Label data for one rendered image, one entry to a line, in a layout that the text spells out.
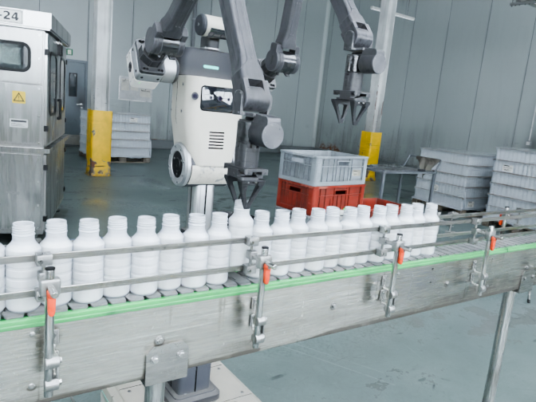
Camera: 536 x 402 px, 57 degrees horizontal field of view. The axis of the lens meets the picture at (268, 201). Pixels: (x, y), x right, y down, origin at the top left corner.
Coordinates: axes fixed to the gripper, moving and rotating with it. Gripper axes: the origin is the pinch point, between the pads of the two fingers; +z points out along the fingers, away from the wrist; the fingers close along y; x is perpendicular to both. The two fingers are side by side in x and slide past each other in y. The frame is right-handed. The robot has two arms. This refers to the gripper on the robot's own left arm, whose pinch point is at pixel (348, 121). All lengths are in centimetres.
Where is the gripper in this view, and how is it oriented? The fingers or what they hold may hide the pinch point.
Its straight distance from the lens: 155.1
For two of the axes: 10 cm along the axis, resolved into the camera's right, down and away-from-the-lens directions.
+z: -1.0, 9.8, 1.9
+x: -8.3, 0.2, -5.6
